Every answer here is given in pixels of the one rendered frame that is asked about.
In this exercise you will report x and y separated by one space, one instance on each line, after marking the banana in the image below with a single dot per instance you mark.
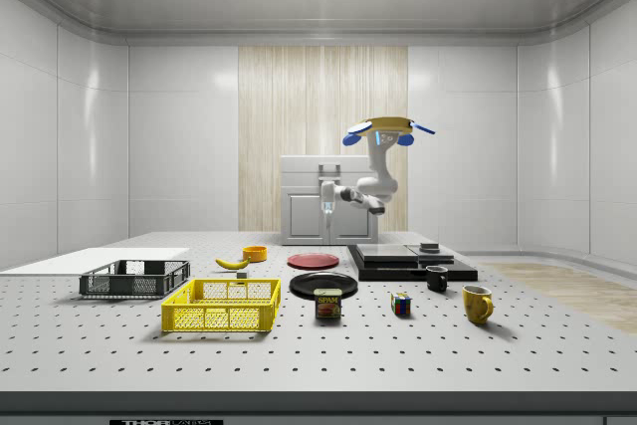
231 264

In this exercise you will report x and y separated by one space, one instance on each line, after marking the white board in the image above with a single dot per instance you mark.
74 261

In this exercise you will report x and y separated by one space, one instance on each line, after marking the dark grey basket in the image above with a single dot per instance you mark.
124 284

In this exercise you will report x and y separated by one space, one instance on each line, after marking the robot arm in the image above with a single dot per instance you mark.
380 166

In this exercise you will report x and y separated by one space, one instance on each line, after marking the yellow basket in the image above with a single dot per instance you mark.
219 318

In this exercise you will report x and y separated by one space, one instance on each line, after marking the yellow bowl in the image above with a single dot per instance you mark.
255 255

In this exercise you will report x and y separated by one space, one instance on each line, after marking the flat-sided can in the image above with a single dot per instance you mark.
328 303

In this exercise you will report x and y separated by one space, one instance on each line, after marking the white cabinet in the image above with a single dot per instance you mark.
303 196

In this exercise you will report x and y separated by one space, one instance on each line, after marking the black plate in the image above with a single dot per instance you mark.
303 283

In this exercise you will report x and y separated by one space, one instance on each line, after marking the puzzle cube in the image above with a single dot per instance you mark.
401 304

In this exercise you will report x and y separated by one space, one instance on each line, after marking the yellow mug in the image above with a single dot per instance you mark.
475 305

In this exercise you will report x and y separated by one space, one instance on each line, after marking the black stove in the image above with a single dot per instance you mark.
413 271

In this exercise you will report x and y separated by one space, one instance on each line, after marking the black mug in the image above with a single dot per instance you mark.
435 279

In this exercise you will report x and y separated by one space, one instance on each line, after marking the red plate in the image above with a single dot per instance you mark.
312 261

